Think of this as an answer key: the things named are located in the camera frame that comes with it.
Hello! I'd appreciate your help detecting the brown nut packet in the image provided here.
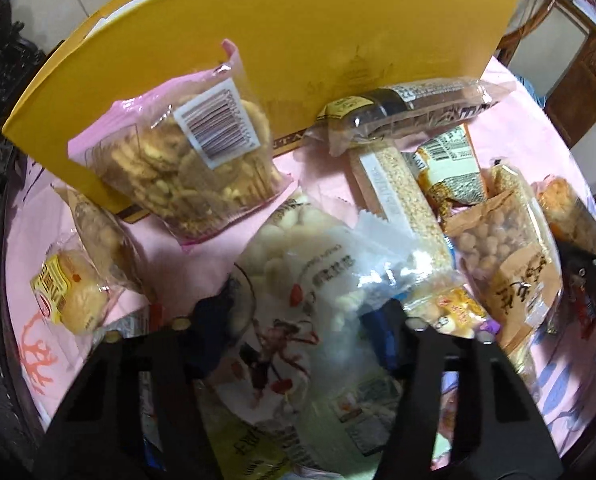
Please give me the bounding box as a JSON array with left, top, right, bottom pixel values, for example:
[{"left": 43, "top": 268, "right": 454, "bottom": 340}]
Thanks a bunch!
[{"left": 54, "top": 186, "right": 144, "bottom": 294}]

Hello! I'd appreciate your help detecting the white puffed snack bag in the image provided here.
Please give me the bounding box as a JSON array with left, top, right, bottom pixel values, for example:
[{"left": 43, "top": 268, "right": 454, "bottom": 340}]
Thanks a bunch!
[{"left": 210, "top": 191, "right": 428, "bottom": 430}]

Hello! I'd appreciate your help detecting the green melon seed packet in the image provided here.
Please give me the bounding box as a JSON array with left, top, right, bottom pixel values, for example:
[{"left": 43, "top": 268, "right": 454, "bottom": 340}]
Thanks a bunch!
[{"left": 198, "top": 398, "right": 293, "bottom": 480}]

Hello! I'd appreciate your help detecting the yellow small bread packet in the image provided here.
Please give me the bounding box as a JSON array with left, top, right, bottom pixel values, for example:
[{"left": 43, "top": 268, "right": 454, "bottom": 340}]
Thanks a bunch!
[{"left": 30, "top": 247, "right": 123, "bottom": 336}]

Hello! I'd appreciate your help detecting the light green snack packet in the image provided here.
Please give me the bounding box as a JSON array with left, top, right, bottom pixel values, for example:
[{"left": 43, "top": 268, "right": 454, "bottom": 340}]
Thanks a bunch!
[{"left": 297, "top": 374, "right": 402, "bottom": 479}]

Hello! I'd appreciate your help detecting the kraft peanut packet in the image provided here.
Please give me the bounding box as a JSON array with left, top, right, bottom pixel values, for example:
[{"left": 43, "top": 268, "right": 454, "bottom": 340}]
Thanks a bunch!
[{"left": 443, "top": 188, "right": 563, "bottom": 353}]

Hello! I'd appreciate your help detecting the green brown seed packet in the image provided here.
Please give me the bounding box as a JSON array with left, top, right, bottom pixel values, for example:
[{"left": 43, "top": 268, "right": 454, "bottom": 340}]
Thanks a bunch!
[{"left": 403, "top": 125, "right": 488, "bottom": 219}]

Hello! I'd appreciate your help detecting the pink cookie packet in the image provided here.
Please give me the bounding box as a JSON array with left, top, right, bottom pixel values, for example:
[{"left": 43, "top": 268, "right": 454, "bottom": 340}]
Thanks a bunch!
[{"left": 68, "top": 40, "right": 290, "bottom": 245}]

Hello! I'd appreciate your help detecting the yellow cardboard box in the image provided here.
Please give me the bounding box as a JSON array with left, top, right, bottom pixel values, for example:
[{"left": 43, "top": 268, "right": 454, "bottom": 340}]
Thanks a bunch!
[{"left": 2, "top": 0, "right": 517, "bottom": 212}]

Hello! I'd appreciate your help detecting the long dark snack bar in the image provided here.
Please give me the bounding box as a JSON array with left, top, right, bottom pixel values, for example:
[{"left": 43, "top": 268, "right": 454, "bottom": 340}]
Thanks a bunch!
[{"left": 305, "top": 77, "right": 516, "bottom": 157}]

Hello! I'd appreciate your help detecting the purple cartoon snack packet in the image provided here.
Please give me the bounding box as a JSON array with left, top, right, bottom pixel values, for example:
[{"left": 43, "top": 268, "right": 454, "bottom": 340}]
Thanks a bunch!
[{"left": 403, "top": 286, "right": 501, "bottom": 339}]

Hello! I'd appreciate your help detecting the rice cracker bar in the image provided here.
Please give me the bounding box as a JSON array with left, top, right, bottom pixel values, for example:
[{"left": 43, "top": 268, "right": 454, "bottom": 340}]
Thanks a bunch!
[{"left": 348, "top": 141, "right": 455, "bottom": 275}]

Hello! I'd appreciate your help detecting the orange cake packet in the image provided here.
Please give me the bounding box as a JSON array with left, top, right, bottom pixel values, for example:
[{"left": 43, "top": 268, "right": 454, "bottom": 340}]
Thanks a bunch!
[{"left": 537, "top": 176, "right": 596, "bottom": 255}]

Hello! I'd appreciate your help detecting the wooden chair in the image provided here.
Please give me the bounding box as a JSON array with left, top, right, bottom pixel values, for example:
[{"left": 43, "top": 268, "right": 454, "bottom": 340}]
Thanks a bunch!
[{"left": 496, "top": 0, "right": 596, "bottom": 195}]

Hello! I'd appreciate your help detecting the pink patterned tablecloth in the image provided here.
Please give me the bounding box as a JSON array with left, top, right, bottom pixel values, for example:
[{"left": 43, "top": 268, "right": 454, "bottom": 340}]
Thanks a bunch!
[{"left": 6, "top": 84, "right": 596, "bottom": 452}]

